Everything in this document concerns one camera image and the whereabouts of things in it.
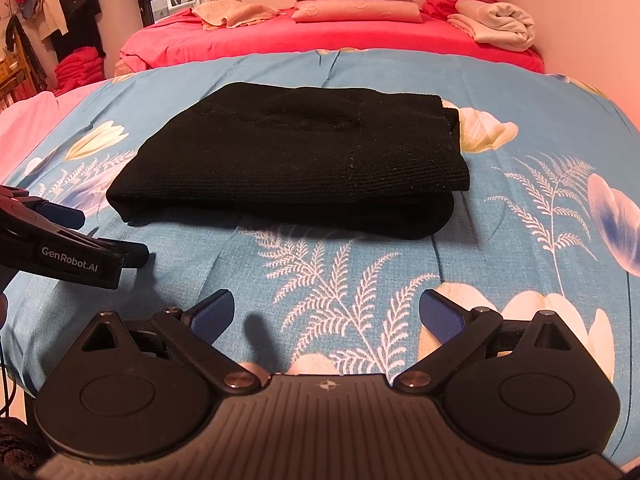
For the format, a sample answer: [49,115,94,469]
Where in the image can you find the pink pillow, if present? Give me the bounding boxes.
[291,0,422,24]

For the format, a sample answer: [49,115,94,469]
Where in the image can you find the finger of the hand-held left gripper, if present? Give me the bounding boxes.
[0,185,87,232]
[65,230,150,269]

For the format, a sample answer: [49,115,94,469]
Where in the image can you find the stack of red cloths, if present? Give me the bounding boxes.
[54,46,106,96]

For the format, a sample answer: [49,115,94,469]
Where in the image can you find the hanging white garment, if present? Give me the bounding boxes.
[37,0,69,41]

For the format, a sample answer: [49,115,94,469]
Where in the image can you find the pink bed sheet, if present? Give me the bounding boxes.
[0,77,108,181]

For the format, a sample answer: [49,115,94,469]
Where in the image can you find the red bed sheet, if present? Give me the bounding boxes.
[119,2,546,75]

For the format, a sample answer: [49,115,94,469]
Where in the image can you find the blue floral blanket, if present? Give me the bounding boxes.
[0,47,640,471]

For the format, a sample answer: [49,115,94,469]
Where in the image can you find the hanging black garment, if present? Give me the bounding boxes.
[50,0,104,61]

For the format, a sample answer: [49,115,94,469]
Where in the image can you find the cream folded blanket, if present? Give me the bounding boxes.
[447,0,536,52]

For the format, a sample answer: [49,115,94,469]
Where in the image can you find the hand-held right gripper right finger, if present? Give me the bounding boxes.
[392,289,576,393]

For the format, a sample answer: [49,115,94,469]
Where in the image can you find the black pants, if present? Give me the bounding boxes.
[106,81,471,241]

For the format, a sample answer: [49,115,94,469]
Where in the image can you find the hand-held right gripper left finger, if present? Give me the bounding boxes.
[80,289,263,395]

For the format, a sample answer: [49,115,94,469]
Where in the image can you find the wooden furniture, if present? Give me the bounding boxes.
[0,25,40,111]

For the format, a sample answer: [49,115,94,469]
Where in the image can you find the beige towel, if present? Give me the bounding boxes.
[191,1,281,31]

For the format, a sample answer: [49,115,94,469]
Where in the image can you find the black cable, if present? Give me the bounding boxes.
[0,360,18,418]

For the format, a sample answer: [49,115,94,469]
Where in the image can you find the dark cloth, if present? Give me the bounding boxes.
[0,417,51,480]

